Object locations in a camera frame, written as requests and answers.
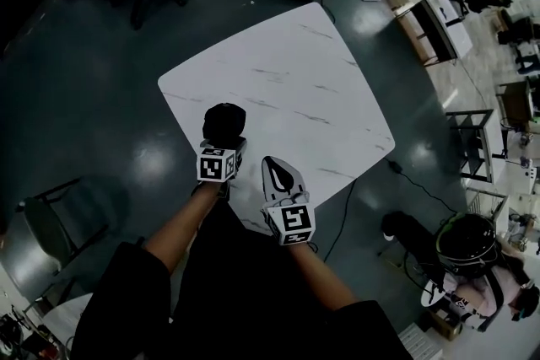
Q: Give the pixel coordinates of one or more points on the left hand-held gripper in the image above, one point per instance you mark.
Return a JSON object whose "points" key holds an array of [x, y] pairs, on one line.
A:
{"points": [[215, 164]]}

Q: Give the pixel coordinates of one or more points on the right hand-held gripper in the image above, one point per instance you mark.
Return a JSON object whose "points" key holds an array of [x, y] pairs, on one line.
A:
{"points": [[293, 221]]}

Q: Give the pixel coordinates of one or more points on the black umbrella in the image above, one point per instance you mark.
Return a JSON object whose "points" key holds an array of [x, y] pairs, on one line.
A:
{"points": [[223, 120]]}

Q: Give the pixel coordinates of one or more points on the person's right forearm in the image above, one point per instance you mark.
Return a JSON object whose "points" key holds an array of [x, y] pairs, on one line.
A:
{"points": [[320, 278]]}

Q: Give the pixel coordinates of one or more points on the person's left forearm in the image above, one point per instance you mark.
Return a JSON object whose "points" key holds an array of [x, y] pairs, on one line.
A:
{"points": [[181, 227]]}

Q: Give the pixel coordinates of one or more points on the white marble table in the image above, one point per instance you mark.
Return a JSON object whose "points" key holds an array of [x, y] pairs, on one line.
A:
{"points": [[291, 67]]}

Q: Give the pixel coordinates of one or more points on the black power adapter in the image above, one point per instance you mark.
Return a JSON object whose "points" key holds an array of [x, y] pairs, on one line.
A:
{"points": [[395, 167]]}

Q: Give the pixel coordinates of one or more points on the person's black clothing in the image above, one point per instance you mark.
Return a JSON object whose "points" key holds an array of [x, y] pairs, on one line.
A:
{"points": [[236, 299]]}

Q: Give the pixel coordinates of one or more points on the dark metal chair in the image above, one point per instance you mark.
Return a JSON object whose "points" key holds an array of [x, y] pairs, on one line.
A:
{"points": [[55, 223]]}

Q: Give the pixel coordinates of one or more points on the white box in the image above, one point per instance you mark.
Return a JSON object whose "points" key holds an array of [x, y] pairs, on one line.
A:
{"points": [[449, 19]]}

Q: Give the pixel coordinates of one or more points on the black metal frame table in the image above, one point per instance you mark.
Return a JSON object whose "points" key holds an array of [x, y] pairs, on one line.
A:
{"points": [[474, 147]]}

